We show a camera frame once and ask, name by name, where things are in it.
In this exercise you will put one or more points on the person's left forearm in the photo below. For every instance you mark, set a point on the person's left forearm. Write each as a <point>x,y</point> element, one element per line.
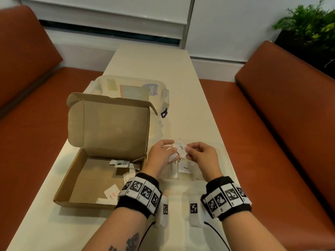
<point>115,230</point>

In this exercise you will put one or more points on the person's right forearm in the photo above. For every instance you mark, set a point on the person's right forearm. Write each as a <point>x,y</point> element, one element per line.
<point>248,235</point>

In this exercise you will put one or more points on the black planter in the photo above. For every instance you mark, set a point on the black planter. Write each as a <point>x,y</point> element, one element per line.
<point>303,53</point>

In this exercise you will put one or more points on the person's right hand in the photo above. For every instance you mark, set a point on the person's right hand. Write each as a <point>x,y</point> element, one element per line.
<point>206,160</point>

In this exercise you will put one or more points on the grey window frame post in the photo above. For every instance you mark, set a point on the grey window frame post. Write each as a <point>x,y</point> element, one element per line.
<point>189,15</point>

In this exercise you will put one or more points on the person's left hand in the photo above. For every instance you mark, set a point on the person's left hand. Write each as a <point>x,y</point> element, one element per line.
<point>155,160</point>

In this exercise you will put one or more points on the green leafy plant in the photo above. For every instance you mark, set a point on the green leafy plant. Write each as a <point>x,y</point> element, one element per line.
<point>308,23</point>

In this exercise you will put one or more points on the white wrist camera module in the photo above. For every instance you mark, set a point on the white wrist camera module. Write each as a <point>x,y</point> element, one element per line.
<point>165,209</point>
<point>194,209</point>

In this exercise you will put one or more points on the brown cardboard box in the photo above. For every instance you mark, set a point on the brown cardboard box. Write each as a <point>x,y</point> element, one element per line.
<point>112,122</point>

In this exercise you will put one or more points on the clear lidded plastic container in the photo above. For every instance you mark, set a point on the clear lidded plastic container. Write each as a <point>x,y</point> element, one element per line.
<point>130,88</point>

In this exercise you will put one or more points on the white roller blind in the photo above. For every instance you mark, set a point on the white roller blind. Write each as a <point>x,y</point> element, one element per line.
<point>104,7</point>

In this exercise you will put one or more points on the black wristband with marker tiles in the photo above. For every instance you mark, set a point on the black wristband with marker tiles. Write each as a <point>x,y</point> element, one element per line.
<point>226,198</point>
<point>138,192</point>

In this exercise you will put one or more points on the orange leather bench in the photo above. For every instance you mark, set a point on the orange leather bench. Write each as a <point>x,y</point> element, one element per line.
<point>280,133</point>
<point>26,101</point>

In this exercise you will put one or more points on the clear compartment tray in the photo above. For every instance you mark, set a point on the clear compartment tray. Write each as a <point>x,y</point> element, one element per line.
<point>225,159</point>

